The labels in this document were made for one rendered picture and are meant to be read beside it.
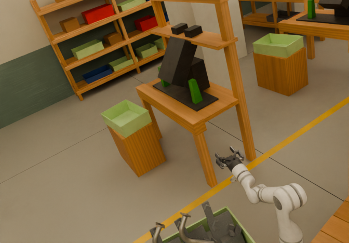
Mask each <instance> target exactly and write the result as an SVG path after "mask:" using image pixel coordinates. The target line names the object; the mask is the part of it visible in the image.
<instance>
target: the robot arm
mask: <svg viewBox="0 0 349 243"><path fill-rule="evenodd" d="M230 150H231V151H232V152H233V153H234V156H232V155H231V156H229V157H227V158H225V157H220V156H219V154H218V153H217V152H215V157H216V158H217V159H216V163H217V164H218V166H219V167H220V168H221V169H224V167H226V166H227V167H228V168H229V170H230V171H231V173H232V174H233V175H234V176H233V177H231V178H230V181H231V182H232V183H234V182H236V181H239V182H240V183H241V185H242V186H243V188H244V190H245V192H246V195H247V197H248V200H249V201H250V202H251V203H253V204H257V203H259V202H264V203H269V204H273V203H274V206H275V211H276V215H277V222H278V234H279V243H303V233H302V230H301V229H300V227H299V226H298V225H297V224H296V223H295V222H293V221H292V220H291V219H290V218H289V213H290V212H291V211H293V210H296V209H298V208H300V207H302V206H304V205H305V204H306V202H307V196H306V193H305V191H304V189H303V188H302V187H301V186H300V185H298V184H296V183H290V184H287V185H285V186H278V187H267V186H265V185H264V184H259V185H257V186H255V187H254V188H252V189H251V187H252V186H253V185H254V183H255V178H254V177H253V176H252V175H251V173H250V172H249V171H248V169H247V168H246V167H245V165H244V164H243V163H242V162H241V160H244V156H243V154H242V152H241V151H240V150H238V151H237V150H235V149H234V148H233V147H231V146H230ZM236 154H238V155H239V158H238V157H236ZM224 160H225V161H224Z"/></svg>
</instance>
